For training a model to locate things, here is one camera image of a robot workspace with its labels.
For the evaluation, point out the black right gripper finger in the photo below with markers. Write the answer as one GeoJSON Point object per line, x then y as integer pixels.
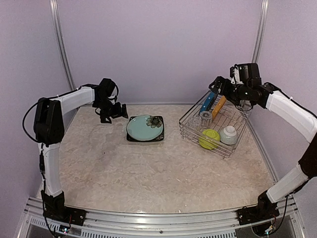
{"type": "Point", "coordinates": [221, 91]}
{"type": "Point", "coordinates": [216, 84]}

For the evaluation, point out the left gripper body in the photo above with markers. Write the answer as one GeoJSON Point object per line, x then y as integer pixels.
{"type": "Point", "coordinates": [108, 109]}

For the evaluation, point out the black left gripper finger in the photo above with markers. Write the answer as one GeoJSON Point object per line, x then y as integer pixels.
{"type": "Point", "coordinates": [124, 113]}
{"type": "Point", "coordinates": [105, 119]}

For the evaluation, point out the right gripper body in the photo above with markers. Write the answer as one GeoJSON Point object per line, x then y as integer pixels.
{"type": "Point", "coordinates": [236, 93]}

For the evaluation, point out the orange polka dot plate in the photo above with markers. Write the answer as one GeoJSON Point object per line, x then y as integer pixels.
{"type": "Point", "coordinates": [219, 103]}

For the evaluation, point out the pale green round plate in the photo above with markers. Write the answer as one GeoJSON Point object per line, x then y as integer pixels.
{"type": "Point", "coordinates": [143, 127]}

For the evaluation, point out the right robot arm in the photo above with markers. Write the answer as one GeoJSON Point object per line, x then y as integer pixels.
{"type": "Point", "coordinates": [273, 99]}

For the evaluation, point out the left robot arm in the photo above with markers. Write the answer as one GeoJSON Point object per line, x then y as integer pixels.
{"type": "Point", "coordinates": [49, 131]}

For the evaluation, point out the blue polka dot plate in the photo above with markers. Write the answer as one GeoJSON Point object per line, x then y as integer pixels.
{"type": "Point", "coordinates": [209, 101]}

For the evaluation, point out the clear glass cup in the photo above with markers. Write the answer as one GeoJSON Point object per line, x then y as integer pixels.
{"type": "Point", "coordinates": [194, 123]}
{"type": "Point", "coordinates": [206, 118]}

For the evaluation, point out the white ribbed ceramic bowl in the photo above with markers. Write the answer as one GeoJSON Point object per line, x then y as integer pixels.
{"type": "Point", "coordinates": [228, 135]}

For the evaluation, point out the lime green bowl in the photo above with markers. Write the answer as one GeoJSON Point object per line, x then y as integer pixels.
{"type": "Point", "coordinates": [210, 139]}

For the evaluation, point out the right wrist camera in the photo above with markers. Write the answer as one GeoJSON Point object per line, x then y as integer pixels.
{"type": "Point", "coordinates": [234, 75]}

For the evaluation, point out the wire dish rack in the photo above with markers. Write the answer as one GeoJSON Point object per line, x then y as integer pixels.
{"type": "Point", "coordinates": [215, 124]}

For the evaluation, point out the aluminium frame rail back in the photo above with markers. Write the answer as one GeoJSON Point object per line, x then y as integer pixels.
{"type": "Point", "coordinates": [163, 104]}

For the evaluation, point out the aluminium frame post left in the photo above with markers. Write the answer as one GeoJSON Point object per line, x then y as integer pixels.
{"type": "Point", "coordinates": [60, 43]}

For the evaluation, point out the aluminium frame post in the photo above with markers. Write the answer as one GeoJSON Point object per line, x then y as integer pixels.
{"type": "Point", "coordinates": [60, 43]}
{"type": "Point", "coordinates": [260, 31]}

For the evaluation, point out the aluminium frame post right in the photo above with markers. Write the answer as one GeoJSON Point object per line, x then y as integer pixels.
{"type": "Point", "coordinates": [260, 31]}

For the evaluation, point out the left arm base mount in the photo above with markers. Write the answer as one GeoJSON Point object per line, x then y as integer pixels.
{"type": "Point", "coordinates": [73, 216]}

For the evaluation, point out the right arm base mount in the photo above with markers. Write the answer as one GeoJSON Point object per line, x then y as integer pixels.
{"type": "Point", "coordinates": [248, 215]}

